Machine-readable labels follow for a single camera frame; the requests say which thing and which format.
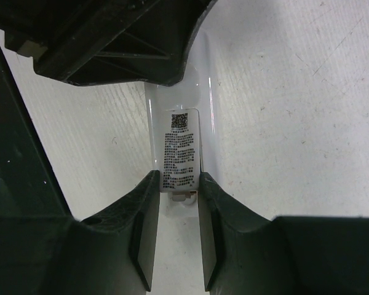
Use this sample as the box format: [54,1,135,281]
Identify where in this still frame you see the white battery cover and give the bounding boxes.
[157,109,201,204]

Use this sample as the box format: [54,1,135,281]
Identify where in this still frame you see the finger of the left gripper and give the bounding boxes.
[0,0,215,86]

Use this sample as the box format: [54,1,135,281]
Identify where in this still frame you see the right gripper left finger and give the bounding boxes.
[0,170,160,294]

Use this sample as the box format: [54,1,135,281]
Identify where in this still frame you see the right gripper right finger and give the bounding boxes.
[198,172,369,294]

